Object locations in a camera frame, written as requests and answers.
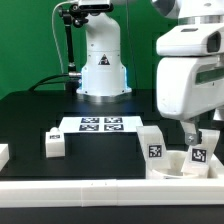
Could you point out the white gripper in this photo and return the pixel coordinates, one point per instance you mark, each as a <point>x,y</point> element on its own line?
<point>190,76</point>

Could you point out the white round stool seat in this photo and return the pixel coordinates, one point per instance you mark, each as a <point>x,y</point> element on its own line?
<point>170,167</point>

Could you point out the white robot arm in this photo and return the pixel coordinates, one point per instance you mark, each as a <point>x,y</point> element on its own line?
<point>102,74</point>

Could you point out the white U-shaped obstacle fence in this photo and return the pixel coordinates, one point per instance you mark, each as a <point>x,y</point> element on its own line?
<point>111,192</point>

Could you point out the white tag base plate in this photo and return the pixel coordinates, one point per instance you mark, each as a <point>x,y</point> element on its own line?
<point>107,124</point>

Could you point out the black camera on mount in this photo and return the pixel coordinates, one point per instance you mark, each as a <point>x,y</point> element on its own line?
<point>95,6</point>

